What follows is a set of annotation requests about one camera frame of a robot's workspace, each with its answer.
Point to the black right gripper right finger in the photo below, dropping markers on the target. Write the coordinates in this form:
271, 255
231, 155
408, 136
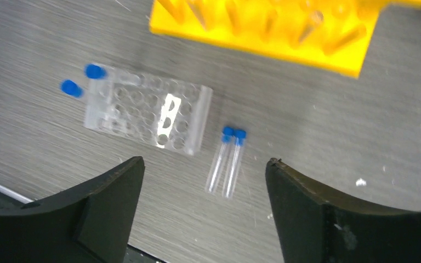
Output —
317, 223

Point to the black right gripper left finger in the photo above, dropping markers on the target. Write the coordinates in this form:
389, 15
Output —
89, 222

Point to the blue capped tube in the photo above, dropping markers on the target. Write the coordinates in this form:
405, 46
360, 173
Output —
234, 163
70, 88
220, 159
94, 71

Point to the clear test tube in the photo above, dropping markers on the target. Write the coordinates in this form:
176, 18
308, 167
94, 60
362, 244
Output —
311, 23

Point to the clear acrylic tube rack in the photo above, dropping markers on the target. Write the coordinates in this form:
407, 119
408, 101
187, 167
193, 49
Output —
163, 112

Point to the yellow test tube rack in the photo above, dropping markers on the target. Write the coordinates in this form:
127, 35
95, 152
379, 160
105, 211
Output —
269, 28

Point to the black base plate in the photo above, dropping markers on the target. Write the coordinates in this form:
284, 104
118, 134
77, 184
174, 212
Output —
135, 255

